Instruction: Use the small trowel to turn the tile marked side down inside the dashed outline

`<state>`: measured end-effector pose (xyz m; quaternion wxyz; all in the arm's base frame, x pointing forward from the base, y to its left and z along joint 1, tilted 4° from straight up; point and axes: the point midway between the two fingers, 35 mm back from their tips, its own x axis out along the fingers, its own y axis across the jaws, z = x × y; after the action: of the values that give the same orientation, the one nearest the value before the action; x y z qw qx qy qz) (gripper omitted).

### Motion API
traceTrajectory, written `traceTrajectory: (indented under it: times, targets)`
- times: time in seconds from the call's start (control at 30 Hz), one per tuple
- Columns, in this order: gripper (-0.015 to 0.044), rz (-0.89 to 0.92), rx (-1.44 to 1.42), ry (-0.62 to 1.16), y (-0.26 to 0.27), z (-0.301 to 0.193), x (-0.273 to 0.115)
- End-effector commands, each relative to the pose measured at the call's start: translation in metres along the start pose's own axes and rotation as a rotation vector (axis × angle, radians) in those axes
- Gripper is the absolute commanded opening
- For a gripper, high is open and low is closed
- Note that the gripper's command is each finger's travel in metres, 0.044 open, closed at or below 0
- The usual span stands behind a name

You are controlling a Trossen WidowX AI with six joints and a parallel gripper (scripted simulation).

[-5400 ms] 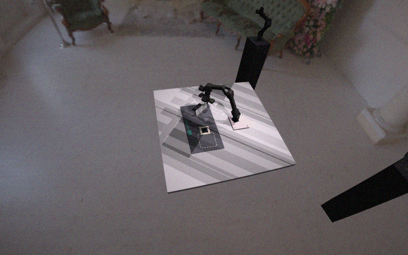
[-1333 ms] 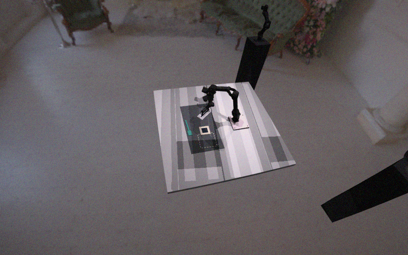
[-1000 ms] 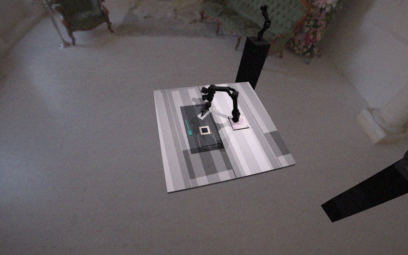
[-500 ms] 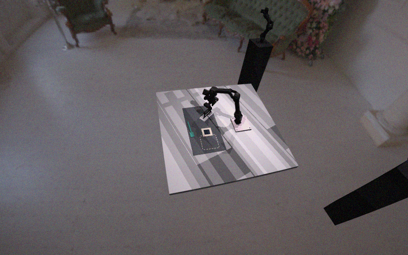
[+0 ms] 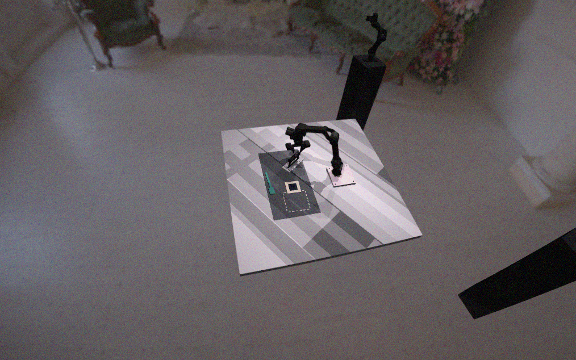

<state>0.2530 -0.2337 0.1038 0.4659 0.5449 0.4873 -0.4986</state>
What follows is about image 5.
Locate teal small trowel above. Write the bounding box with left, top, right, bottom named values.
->
left=265, top=172, right=275, bottom=195

